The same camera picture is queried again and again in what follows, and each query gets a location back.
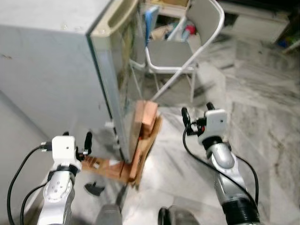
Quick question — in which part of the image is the small black floor object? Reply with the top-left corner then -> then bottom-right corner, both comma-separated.
84,181 -> 105,196

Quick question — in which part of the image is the brown wooden platform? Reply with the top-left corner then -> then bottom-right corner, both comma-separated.
79,100 -> 163,189

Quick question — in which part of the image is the grey refrigerator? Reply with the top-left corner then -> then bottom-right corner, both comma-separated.
0,0 -> 147,163

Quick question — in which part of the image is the silver left robot leg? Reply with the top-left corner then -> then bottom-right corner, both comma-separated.
95,203 -> 123,225

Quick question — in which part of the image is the silver robot leg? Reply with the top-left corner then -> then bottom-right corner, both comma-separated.
157,205 -> 201,225
95,203 -> 123,225

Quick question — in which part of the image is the silver right robot leg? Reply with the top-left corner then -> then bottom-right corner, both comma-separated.
157,205 -> 201,225

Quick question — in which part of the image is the white cabinet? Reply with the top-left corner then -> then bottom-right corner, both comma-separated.
229,8 -> 292,44

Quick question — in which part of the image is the blue cloth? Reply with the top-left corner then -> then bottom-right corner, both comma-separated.
144,7 -> 160,46

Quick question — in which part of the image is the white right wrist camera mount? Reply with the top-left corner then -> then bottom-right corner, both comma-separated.
197,109 -> 229,144

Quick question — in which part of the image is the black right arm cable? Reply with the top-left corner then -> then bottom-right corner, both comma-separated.
182,126 -> 260,209

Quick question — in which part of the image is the grey chair white frame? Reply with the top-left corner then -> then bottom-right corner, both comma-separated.
143,0 -> 225,103

